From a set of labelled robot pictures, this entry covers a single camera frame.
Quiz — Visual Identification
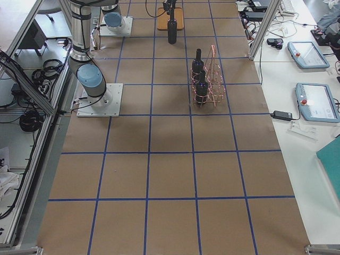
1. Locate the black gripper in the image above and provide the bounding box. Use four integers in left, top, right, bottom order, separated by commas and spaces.
163, 0, 176, 13

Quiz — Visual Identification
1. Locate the dark wine bottle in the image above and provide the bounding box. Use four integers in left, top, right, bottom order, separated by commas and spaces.
192, 48, 204, 74
167, 8, 177, 44
195, 70, 208, 105

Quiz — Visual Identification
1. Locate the wooden tray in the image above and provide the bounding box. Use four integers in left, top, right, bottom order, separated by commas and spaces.
157, 7, 184, 31

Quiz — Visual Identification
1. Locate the black power brick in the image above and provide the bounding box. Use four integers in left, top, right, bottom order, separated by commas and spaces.
244, 12, 265, 22

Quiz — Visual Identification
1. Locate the teach pendant far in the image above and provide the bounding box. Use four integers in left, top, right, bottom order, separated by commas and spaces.
287, 41, 330, 69

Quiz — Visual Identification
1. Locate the teach pendant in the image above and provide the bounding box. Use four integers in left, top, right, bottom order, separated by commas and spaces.
295, 83, 339, 123
287, 41, 330, 69

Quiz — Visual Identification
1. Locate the black power adapter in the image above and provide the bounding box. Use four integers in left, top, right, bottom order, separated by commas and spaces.
270, 110, 293, 121

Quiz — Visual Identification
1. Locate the teach pendant near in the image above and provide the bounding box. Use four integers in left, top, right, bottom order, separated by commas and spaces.
295, 83, 339, 123

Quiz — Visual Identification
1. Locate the teal box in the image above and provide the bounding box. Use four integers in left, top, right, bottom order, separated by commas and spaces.
316, 137, 339, 197

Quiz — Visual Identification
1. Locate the black braided right cable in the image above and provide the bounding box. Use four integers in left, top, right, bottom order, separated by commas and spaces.
144, 0, 167, 19

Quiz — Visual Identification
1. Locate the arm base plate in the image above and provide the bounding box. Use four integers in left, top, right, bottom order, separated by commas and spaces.
76, 83, 123, 117
99, 16, 133, 37

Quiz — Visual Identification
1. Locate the copper wire bottle basket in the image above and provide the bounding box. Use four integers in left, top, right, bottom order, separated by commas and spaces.
190, 44, 225, 106

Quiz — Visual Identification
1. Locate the aluminium frame post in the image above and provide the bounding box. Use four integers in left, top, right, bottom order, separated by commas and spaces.
248, 0, 281, 61

